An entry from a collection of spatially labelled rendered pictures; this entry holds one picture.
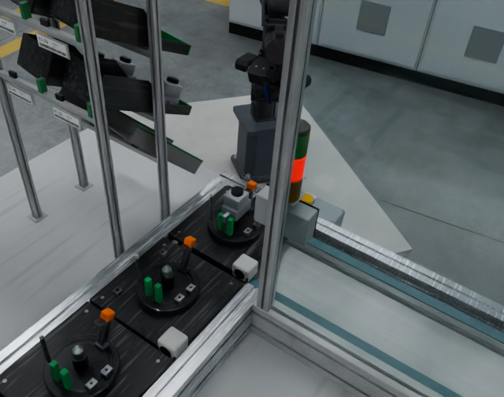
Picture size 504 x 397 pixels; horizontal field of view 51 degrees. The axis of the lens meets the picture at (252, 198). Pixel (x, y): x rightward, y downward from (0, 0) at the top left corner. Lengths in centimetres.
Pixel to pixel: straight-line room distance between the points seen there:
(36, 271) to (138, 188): 39
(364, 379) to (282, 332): 20
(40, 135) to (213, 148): 187
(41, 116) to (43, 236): 221
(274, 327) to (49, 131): 257
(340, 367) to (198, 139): 97
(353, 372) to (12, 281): 84
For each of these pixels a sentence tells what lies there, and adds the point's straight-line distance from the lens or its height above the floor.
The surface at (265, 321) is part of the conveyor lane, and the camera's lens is 121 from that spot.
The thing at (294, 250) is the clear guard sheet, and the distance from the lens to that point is 103.
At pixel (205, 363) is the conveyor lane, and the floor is 93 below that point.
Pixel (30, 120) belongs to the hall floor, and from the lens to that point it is 367.
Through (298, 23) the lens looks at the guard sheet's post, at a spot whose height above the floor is 161.
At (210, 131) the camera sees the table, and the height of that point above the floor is 86.
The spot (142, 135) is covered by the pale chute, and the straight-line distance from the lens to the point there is 128.
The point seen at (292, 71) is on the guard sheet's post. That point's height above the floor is 153.
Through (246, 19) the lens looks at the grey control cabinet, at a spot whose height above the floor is 17.
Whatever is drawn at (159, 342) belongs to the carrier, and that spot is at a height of 99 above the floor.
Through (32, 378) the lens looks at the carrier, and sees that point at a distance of 113.
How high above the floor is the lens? 190
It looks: 41 degrees down
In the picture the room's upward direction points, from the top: 5 degrees clockwise
